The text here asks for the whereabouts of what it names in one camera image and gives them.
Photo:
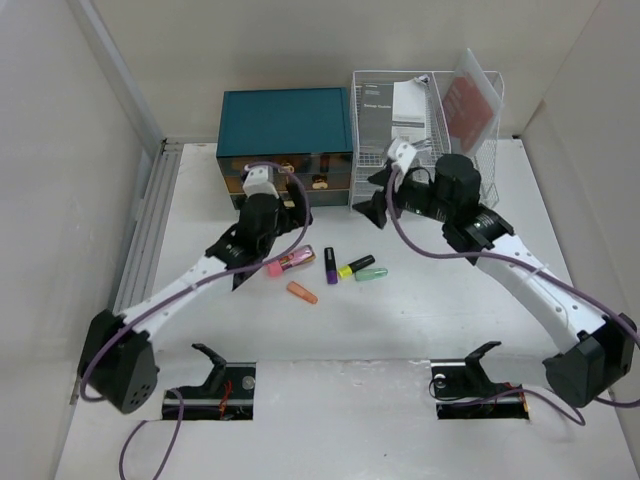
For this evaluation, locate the white wire file rack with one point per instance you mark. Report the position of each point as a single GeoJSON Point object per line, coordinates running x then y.
{"type": "Point", "coordinates": [435, 141]}

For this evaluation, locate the mint green highlighter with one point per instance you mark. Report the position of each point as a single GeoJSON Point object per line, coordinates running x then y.
{"type": "Point", "coordinates": [369, 274]}

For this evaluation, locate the black purple highlighter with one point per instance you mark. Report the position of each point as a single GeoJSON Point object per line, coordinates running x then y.
{"type": "Point", "coordinates": [330, 266]}

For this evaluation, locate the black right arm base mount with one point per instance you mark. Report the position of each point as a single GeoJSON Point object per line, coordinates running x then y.
{"type": "Point", "coordinates": [462, 390]}

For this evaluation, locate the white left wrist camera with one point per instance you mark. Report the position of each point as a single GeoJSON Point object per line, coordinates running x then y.
{"type": "Point", "coordinates": [258, 180]}

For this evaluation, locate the black yellow highlighter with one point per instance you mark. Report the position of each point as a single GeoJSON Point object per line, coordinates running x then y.
{"type": "Point", "coordinates": [355, 266]}

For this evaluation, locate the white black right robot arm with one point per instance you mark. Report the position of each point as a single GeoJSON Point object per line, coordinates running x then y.
{"type": "Point", "coordinates": [596, 345]}

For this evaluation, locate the teal drawer organizer box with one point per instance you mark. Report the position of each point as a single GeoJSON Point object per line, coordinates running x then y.
{"type": "Point", "coordinates": [307, 131]}

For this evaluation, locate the orange highlighter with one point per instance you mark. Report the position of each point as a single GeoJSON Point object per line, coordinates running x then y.
{"type": "Point", "coordinates": [301, 292]}

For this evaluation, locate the pink multicolour pen bundle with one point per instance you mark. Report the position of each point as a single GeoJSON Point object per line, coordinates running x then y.
{"type": "Point", "coordinates": [297, 257]}

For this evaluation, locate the clear zip pouch red card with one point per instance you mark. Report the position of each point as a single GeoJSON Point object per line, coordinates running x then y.
{"type": "Point", "coordinates": [471, 106]}

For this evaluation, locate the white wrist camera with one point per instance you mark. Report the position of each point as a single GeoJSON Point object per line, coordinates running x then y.
{"type": "Point", "coordinates": [258, 180]}
{"type": "Point", "coordinates": [401, 153]}

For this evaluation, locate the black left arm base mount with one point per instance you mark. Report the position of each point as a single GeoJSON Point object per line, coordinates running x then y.
{"type": "Point", "coordinates": [226, 394]}

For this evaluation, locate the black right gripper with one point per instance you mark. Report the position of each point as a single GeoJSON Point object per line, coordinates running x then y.
{"type": "Point", "coordinates": [374, 209]}

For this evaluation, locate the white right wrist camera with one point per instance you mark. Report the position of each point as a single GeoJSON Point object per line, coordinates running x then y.
{"type": "Point", "coordinates": [401, 153]}

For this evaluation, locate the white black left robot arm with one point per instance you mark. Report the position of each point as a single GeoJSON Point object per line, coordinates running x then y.
{"type": "Point", "coordinates": [118, 363]}

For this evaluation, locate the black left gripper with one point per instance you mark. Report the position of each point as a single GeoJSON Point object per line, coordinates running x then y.
{"type": "Point", "coordinates": [291, 219]}

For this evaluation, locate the grey setup guide booklet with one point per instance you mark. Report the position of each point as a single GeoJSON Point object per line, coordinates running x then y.
{"type": "Point", "coordinates": [393, 110]}

